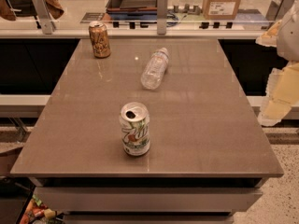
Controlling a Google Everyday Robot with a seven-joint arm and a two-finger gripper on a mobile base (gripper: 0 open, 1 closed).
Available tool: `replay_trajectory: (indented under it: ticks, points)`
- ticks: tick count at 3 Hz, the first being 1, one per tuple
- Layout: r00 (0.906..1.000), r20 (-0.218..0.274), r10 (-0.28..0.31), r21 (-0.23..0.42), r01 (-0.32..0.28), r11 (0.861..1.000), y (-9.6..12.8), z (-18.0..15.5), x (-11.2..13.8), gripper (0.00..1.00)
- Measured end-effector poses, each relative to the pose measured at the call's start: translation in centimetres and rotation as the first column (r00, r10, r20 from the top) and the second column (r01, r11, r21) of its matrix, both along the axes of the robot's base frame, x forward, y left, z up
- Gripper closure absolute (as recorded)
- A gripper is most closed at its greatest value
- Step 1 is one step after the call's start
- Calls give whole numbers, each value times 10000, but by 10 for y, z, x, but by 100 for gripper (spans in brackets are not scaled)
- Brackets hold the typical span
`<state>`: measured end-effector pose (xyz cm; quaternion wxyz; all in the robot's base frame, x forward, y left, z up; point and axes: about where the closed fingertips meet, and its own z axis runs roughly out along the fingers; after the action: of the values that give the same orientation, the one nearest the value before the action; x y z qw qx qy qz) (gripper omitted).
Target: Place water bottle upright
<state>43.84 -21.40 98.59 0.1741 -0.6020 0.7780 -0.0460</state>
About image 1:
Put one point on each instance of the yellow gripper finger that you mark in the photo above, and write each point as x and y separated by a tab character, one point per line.
270	38
282	93

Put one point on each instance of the clear plastic water bottle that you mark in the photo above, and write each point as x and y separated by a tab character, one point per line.
153	73

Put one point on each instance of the cardboard box with label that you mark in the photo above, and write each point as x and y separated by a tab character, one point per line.
220	9

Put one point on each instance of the open grey storage box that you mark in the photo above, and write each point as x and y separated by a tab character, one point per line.
134	0

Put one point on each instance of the white 7up soda can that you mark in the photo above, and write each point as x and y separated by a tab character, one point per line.
135	128

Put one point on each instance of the brown soda can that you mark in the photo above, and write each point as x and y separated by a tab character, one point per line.
99	39

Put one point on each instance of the brown jacket on chair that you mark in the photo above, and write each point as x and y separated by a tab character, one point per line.
11	9

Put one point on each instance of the colourful snack bag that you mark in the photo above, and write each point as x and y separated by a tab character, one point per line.
36	212

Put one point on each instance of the right metal glass bracket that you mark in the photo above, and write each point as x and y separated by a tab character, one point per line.
277	9

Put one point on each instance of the metal glass bracket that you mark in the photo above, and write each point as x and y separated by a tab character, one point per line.
161	16
46	22
277	9

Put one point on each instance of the middle metal glass bracket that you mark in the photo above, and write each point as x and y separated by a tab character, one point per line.
161	16

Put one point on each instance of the left metal glass bracket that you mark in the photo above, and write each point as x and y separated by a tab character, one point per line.
46	22

